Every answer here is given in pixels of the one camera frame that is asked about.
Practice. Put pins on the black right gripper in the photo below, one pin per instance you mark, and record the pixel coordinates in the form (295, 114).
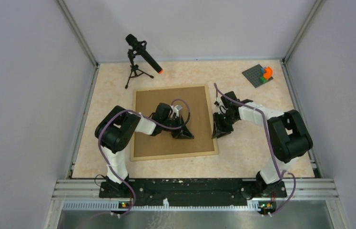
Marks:
(220, 130)

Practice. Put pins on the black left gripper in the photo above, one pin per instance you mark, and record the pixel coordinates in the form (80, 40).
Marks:
(182, 133)

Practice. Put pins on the brown cardboard backing board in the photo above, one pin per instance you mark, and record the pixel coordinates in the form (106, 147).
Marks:
(195, 101)

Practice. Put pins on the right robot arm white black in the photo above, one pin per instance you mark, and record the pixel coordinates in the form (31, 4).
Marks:
(287, 135)

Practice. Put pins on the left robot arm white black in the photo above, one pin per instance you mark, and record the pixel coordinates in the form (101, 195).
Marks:
(116, 130)

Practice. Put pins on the grey building brick baseplate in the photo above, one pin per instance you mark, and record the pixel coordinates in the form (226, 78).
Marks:
(253, 74)

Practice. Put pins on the colourful toy brick stack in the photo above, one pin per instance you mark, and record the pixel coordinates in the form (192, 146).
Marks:
(267, 74)

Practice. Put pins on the black mini tripod stand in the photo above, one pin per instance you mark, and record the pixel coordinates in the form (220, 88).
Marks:
(135, 71)

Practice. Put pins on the black microphone orange tip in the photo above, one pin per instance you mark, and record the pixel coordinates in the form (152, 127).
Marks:
(139, 48)

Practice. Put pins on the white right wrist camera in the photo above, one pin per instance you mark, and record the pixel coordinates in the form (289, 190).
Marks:
(217, 102)

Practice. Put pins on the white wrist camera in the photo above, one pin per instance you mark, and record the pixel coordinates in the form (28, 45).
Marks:
(217, 102)
(175, 111)

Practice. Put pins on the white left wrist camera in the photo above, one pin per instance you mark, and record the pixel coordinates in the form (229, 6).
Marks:
(175, 111)

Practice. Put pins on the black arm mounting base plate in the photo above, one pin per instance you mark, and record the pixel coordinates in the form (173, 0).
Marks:
(192, 192)

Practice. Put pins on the aluminium front rail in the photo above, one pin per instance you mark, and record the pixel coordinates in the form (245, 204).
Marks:
(83, 194)

